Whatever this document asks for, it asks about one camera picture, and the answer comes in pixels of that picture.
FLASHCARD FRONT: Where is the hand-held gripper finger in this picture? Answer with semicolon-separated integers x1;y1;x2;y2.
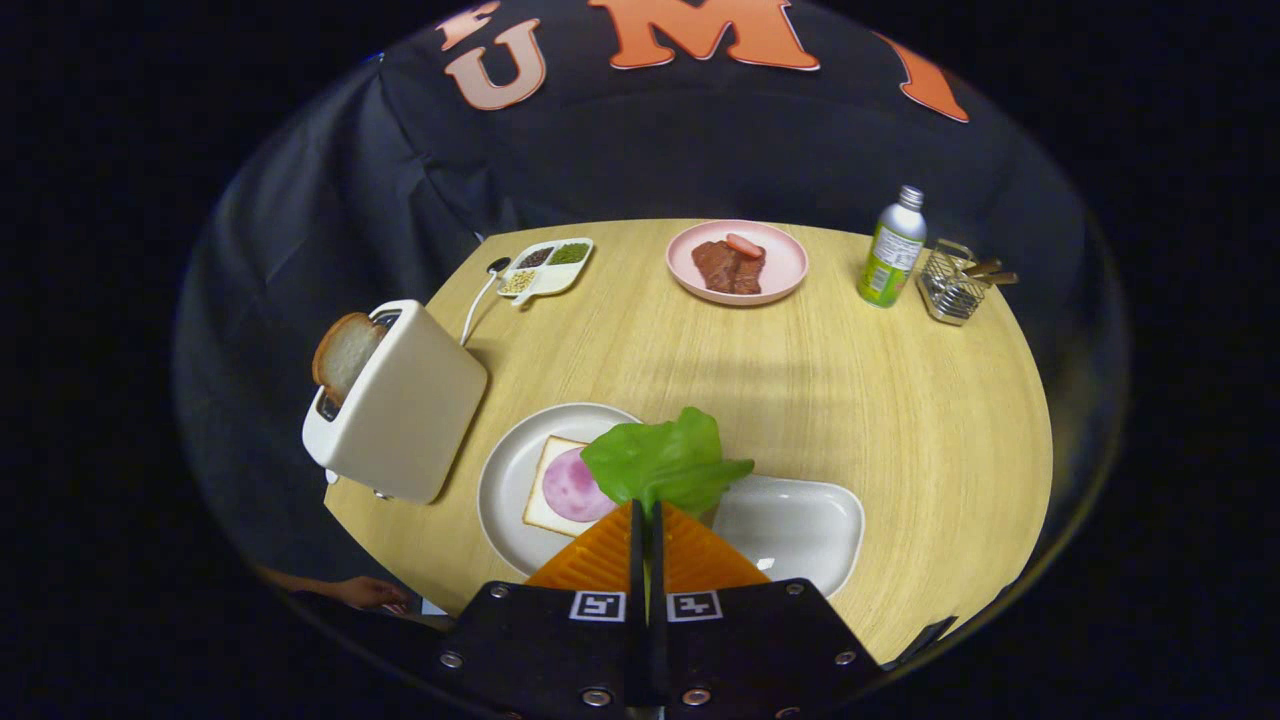
435;500;651;720
650;500;886;720

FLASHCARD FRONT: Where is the green lettuce leaf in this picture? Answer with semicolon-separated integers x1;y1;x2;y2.
581;406;756;521

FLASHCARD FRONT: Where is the toasted bread slice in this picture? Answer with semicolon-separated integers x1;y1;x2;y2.
311;312;389;408

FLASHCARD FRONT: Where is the pink ham slice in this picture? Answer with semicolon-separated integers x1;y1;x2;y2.
543;447;621;523

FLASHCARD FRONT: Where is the square white bread slice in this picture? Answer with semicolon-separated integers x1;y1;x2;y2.
522;436;621;538

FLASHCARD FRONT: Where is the white oval dish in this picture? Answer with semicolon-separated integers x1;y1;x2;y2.
700;475;866;599

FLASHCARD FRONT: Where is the white round plate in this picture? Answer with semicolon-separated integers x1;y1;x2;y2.
477;402;651;578

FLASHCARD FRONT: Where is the white toaster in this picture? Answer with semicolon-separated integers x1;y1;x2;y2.
302;299;490;506

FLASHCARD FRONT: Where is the white divided dish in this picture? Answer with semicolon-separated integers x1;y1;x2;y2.
497;237;595;307

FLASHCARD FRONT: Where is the brown meat piece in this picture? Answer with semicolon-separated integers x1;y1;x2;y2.
692;240;767;296

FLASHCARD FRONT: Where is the pink plate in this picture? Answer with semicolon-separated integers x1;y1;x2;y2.
666;220;809;306

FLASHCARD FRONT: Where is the green label metal bottle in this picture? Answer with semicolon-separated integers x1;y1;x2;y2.
857;185;928;309

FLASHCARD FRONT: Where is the white toaster cable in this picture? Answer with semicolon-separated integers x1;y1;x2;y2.
459;268;501;347

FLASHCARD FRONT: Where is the metal wire basket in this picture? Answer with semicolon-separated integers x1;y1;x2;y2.
917;239;991;327

